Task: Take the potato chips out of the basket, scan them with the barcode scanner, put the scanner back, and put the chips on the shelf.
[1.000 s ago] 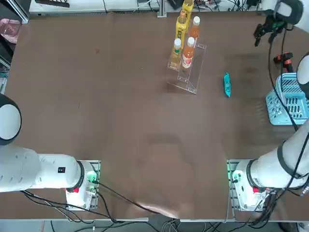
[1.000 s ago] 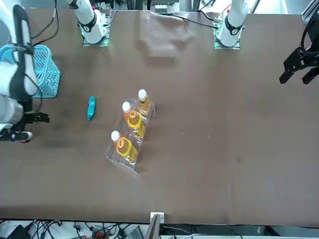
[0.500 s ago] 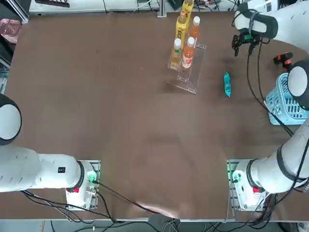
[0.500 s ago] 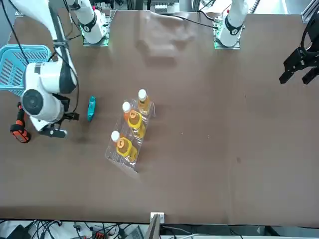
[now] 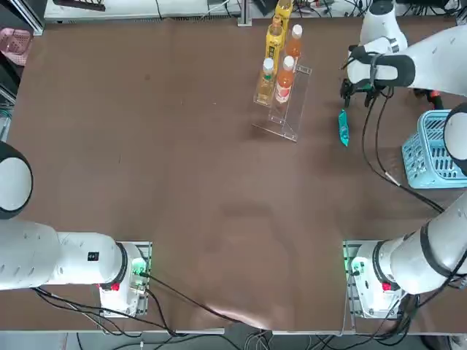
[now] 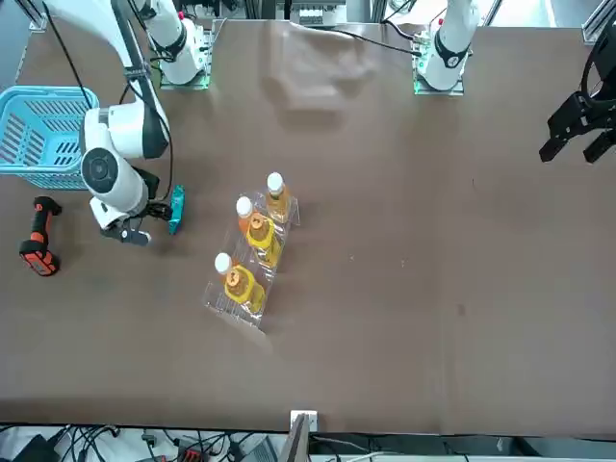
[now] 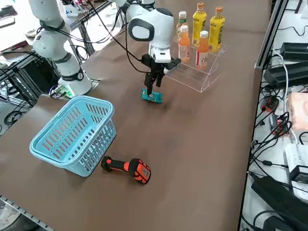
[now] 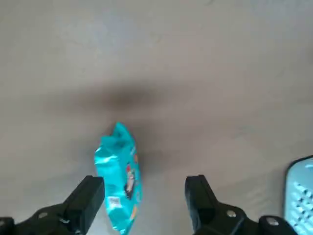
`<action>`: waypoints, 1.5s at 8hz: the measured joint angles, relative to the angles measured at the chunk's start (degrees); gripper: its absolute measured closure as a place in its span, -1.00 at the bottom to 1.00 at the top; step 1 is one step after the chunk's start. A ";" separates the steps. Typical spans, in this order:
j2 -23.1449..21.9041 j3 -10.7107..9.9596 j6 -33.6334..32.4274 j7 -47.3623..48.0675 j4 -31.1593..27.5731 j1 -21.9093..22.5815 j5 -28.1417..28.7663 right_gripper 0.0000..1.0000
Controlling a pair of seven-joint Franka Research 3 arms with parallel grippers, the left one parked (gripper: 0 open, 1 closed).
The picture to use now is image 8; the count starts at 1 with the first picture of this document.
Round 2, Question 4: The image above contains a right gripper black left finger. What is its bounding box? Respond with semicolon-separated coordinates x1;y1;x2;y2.
0;175;106;235

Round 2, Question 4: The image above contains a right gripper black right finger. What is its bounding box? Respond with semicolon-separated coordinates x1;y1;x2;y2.
184;174;298;235

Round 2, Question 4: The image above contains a teal potato chips bag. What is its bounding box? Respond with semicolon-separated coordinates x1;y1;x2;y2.
94;121;143;233

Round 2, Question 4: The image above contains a light blue plastic basket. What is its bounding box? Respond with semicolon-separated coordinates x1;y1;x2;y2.
283;154;313;235

